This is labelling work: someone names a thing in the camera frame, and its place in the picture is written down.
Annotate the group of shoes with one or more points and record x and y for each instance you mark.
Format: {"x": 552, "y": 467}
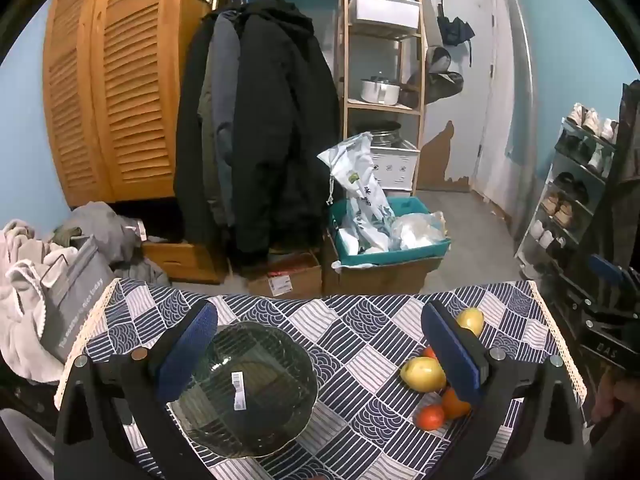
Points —
{"x": 592, "y": 122}

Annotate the olive cloth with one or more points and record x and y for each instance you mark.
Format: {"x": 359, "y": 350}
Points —
{"x": 67, "y": 234}

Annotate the grey garment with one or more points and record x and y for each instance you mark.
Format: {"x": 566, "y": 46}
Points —
{"x": 100, "y": 225}

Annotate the grey jacket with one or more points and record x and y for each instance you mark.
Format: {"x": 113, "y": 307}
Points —
{"x": 225, "y": 110}

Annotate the grey fabric storage bag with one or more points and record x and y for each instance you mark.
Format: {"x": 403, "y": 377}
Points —
{"x": 75, "y": 300}

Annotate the black coat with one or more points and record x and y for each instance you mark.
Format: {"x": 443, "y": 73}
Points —
{"x": 280, "y": 125}

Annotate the blue white patterned tablecloth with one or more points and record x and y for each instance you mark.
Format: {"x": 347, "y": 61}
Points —
{"x": 360, "y": 340}

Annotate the dark glass plate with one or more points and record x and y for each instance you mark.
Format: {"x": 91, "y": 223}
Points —
{"x": 260, "y": 360}

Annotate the white door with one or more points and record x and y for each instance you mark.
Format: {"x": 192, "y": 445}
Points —
{"x": 460, "y": 125}

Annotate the orange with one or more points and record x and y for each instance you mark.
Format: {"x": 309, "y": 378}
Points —
{"x": 430, "y": 416}
{"x": 430, "y": 352}
{"x": 452, "y": 404}

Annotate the person's right hand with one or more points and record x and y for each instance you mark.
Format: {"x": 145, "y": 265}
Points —
{"x": 617, "y": 400}

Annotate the wooden shelf rack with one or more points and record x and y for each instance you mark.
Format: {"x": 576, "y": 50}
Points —
{"x": 346, "y": 85}

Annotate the metal shoe rack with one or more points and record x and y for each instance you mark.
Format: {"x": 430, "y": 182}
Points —
{"x": 575, "y": 200}

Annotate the small cardboard box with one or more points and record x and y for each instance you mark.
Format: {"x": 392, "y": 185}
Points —
{"x": 290, "y": 277}

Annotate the large cardboard box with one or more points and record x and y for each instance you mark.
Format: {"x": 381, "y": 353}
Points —
{"x": 380, "y": 277}

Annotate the metal pot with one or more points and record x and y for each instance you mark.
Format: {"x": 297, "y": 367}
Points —
{"x": 382, "y": 136}

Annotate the white pot with lid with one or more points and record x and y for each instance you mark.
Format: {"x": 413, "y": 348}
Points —
{"x": 380, "y": 91}

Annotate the clear plastic bag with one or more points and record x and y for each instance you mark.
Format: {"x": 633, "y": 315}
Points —
{"x": 417, "y": 230}

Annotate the white storage box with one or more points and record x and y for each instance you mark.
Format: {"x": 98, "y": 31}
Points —
{"x": 385, "y": 10}

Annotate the wooden louvered wardrobe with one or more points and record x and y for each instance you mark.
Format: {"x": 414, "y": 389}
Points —
{"x": 125, "y": 85}

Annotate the pile of light clothes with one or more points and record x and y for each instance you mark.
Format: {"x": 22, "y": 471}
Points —
{"x": 22, "y": 280}

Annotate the white drawer box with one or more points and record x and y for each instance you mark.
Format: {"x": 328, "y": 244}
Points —
{"x": 395, "y": 167}

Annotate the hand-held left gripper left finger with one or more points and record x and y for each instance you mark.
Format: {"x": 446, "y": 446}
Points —
{"x": 192, "y": 340}

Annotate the wooden drawer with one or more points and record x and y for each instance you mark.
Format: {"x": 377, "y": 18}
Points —
{"x": 180, "y": 260}

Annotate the yellow mango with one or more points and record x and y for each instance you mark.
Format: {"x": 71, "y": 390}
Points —
{"x": 422, "y": 374}
{"x": 472, "y": 320}

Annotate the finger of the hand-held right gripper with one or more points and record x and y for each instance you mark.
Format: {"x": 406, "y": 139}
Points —
{"x": 602, "y": 266}
{"x": 582, "y": 305}

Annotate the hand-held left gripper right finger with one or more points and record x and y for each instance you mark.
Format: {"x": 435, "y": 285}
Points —
{"x": 450, "y": 345}

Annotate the dark hanging hat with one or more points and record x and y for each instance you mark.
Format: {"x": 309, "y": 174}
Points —
{"x": 442, "y": 85}

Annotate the dark green coat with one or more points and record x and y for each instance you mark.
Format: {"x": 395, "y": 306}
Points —
{"x": 190, "y": 135}

